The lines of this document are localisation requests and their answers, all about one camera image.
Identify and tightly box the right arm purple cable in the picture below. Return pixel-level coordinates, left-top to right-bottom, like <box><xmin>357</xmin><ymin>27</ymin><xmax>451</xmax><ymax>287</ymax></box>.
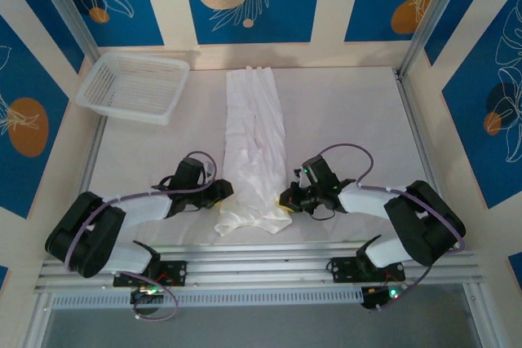
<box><xmin>320</xmin><ymin>143</ymin><xmax>467</xmax><ymax>312</ymax></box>

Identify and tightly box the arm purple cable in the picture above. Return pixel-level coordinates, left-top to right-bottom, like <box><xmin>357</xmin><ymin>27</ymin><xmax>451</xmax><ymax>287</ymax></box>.
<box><xmin>320</xmin><ymin>143</ymin><xmax>467</xmax><ymax>312</ymax></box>
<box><xmin>64</xmin><ymin>150</ymin><xmax>217</xmax><ymax>323</ymax></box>

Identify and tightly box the grey slotted cable duct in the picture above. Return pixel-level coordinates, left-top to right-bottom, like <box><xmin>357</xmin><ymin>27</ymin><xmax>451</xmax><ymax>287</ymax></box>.
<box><xmin>51</xmin><ymin>285</ymin><xmax>366</xmax><ymax>309</ymax></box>

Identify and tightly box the aluminium frame post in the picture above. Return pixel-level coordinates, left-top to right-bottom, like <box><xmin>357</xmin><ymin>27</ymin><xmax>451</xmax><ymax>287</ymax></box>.
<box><xmin>397</xmin><ymin>0</ymin><xmax>468</xmax><ymax>80</ymax></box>
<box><xmin>30</xmin><ymin>0</ymin><xmax>101</xmax><ymax>59</ymax></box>

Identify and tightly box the gripper thin black cable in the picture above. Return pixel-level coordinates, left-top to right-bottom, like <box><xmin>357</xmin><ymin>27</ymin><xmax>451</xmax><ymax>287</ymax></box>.
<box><xmin>304</xmin><ymin>204</ymin><xmax>338</xmax><ymax>222</ymax></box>
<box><xmin>151</xmin><ymin>175</ymin><xmax>183</xmax><ymax>193</ymax></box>

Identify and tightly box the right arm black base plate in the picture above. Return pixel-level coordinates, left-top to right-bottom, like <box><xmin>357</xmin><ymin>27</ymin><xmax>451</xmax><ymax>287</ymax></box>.
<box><xmin>328</xmin><ymin>256</ymin><xmax>407</xmax><ymax>284</ymax></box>

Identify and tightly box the white t-shirt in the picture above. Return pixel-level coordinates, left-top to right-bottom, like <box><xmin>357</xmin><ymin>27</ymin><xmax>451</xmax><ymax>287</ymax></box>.
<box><xmin>215</xmin><ymin>64</ymin><xmax>293</xmax><ymax>238</ymax></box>

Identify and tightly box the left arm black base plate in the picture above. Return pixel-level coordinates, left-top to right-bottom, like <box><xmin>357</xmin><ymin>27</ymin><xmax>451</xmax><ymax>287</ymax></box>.
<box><xmin>113</xmin><ymin>260</ymin><xmax>189</xmax><ymax>288</ymax></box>

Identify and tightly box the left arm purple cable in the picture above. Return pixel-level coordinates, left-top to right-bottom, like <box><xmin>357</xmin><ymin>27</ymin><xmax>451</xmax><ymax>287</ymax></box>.
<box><xmin>64</xmin><ymin>150</ymin><xmax>217</xmax><ymax>323</ymax></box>

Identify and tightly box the aluminium side rail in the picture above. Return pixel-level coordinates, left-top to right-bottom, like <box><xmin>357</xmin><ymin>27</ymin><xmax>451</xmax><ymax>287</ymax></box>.
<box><xmin>394</xmin><ymin>70</ymin><xmax>440</xmax><ymax>186</ymax></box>
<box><xmin>60</xmin><ymin>115</ymin><xmax>109</xmax><ymax>259</ymax></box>

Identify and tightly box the aluminium mounting rail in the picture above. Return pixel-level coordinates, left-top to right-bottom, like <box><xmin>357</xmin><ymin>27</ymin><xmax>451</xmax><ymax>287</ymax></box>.
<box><xmin>34</xmin><ymin>248</ymin><xmax>484</xmax><ymax>295</ymax></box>

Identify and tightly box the right gripper thin black cable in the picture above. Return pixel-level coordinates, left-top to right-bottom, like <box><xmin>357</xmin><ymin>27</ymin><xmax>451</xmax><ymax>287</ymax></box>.
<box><xmin>304</xmin><ymin>204</ymin><xmax>338</xmax><ymax>222</ymax></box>

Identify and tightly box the left gripper thin black cable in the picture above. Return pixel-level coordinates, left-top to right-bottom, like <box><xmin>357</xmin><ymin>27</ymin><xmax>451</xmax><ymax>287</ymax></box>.
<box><xmin>151</xmin><ymin>175</ymin><xmax>183</xmax><ymax>193</ymax></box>

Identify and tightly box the black electronics box green light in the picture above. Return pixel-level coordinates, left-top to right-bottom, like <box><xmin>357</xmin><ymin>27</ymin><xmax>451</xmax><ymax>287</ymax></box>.
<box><xmin>129</xmin><ymin>282</ymin><xmax>166</xmax><ymax>316</ymax></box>
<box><xmin>361</xmin><ymin>282</ymin><xmax>409</xmax><ymax>311</ymax></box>

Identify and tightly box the white plastic mesh basket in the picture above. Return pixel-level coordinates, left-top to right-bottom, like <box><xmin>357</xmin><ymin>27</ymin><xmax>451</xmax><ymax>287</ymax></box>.
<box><xmin>75</xmin><ymin>52</ymin><xmax>191</xmax><ymax>126</ymax></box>

